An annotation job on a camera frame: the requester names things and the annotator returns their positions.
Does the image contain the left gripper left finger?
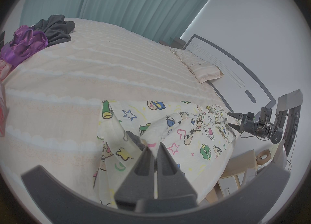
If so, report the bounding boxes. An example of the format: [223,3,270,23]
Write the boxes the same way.
[114,145,156,208]

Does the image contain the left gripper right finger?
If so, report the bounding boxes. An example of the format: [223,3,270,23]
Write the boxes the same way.
[157,144,197,204]

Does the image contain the white printed pyjama top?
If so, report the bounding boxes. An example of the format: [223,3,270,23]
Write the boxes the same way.
[92,100,237,205]

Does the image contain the bed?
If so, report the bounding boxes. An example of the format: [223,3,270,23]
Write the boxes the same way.
[0,18,276,206]

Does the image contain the pile of clothes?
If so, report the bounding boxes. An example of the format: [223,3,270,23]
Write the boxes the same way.
[0,14,76,136]

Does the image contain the light wooden bedside table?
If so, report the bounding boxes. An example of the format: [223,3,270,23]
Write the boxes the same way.
[204,143,288,203]

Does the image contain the pale pink pillow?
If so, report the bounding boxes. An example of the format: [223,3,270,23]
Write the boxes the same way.
[170,48,224,83]

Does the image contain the grey white bedside table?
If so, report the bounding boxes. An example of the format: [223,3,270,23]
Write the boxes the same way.
[159,38,186,48]

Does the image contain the blue-green curtain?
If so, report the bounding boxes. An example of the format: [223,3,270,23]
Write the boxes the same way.
[21,0,230,48]

